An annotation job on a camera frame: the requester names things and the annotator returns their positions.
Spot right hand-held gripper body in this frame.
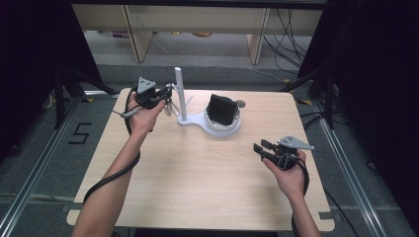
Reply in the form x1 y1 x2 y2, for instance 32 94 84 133
263 133 315 172

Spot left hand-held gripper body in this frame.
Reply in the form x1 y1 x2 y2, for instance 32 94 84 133
132 76 166 111

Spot white stand with hooks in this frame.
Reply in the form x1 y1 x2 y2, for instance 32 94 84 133
166 66 242 138

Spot white bowl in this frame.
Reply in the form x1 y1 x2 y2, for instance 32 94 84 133
204 102 241 131

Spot person's left hand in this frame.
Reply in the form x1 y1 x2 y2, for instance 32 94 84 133
126 92 167 136

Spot person's right hand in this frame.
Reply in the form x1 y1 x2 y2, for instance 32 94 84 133
262 149 307 200

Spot black metal stand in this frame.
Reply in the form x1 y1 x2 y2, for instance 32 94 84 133
52 63 117 130
280 63 342 130

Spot light wooden furniture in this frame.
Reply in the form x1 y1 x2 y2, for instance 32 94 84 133
72 4 324 65

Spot black curtain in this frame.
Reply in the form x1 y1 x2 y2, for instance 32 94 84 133
0 0 103 162
297 0 419 228

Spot silver cable plug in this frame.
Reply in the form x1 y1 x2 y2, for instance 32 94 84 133
112 109 136 119

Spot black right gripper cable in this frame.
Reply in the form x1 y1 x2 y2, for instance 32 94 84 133
278 152 311 237

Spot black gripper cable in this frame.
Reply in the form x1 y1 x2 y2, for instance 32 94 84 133
82 86 142 205
278 152 311 237

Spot aluminium floor rail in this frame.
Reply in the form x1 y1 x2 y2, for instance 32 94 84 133
310 100 391 237
0 95 83 237

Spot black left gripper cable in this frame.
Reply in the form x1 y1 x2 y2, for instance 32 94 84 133
82 86 142 205

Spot black floor cables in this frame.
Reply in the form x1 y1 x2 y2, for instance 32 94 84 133
262 9 314 74

